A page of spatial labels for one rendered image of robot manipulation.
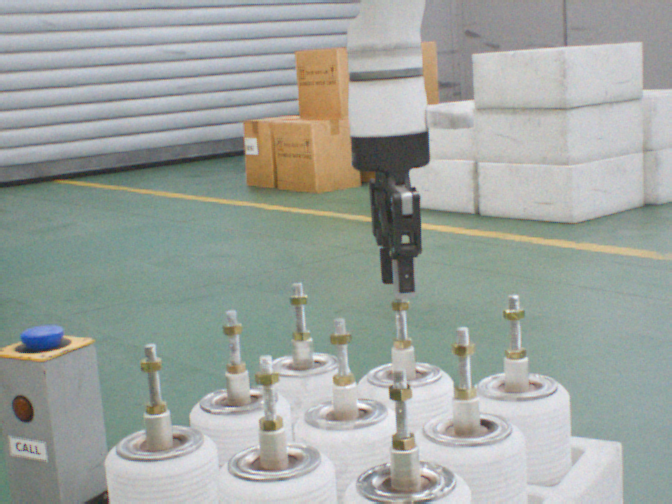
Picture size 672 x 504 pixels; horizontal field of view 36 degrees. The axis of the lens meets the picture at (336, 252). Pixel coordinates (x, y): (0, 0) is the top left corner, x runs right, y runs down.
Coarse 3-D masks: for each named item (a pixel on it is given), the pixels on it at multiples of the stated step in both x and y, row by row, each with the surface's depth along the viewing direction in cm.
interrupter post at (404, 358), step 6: (396, 348) 104; (408, 348) 103; (396, 354) 103; (402, 354) 103; (408, 354) 103; (396, 360) 103; (402, 360) 103; (408, 360) 103; (396, 366) 103; (402, 366) 103; (408, 366) 103; (414, 366) 104; (408, 372) 103; (414, 372) 104; (408, 378) 103
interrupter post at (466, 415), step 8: (456, 400) 87; (464, 400) 87; (472, 400) 87; (456, 408) 87; (464, 408) 87; (472, 408) 87; (456, 416) 88; (464, 416) 87; (472, 416) 87; (456, 424) 88; (464, 424) 87; (472, 424) 87; (456, 432) 88; (464, 432) 87; (472, 432) 87
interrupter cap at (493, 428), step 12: (432, 420) 91; (444, 420) 90; (480, 420) 90; (492, 420) 90; (504, 420) 89; (432, 432) 88; (444, 432) 88; (480, 432) 88; (492, 432) 87; (504, 432) 86; (444, 444) 86; (456, 444) 85; (468, 444) 85; (480, 444) 85
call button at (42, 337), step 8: (32, 328) 102; (40, 328) 102; (48, 328) 102; (56, 328) 101; (24, 336) 100; (32, 336) 99; (40, 336) 99; (48, 336) 100; (56, 336) 100; (32, 344) 100; (40, 344) 100; (48, 344) 100; (56, 344) 101
